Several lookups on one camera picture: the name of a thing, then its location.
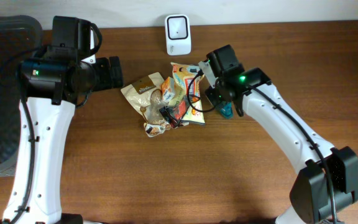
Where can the red black snack packet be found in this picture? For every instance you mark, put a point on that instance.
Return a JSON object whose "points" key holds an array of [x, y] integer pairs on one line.
{"points": [[174, 114]]}

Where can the blue liquid bottle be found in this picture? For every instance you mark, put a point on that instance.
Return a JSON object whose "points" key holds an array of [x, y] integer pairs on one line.
{"points": [[225, 109]]}

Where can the yellow chip bag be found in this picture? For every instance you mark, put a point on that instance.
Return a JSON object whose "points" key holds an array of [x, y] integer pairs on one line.
{"points": [[183, 75]]}

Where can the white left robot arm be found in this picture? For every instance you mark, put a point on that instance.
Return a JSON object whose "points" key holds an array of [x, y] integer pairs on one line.
{"points": [[56, 81]]}

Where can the small orange box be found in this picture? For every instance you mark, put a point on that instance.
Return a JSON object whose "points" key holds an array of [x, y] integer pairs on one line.
{"points": [[168, 89]]}

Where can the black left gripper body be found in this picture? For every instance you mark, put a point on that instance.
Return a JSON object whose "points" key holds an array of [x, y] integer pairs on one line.
{"points": [[104, 77]]}

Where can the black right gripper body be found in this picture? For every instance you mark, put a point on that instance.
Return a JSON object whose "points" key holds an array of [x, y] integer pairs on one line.
{"points": [[214, 94]]}

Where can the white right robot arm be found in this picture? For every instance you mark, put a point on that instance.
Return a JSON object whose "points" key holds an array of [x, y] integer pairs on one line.
{"points": [[327, 177]]}

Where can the beige brown snack pouch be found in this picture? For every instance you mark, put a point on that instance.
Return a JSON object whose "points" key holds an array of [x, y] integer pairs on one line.
{"points": [[145, 96]]}

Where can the grey plastic basket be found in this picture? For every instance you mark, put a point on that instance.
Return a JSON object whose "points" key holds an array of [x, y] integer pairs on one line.
{"points": [[18, 34]]}

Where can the white barcode scanner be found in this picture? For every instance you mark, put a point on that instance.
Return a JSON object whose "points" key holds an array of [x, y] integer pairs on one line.
{"points": [[178, 34]]}

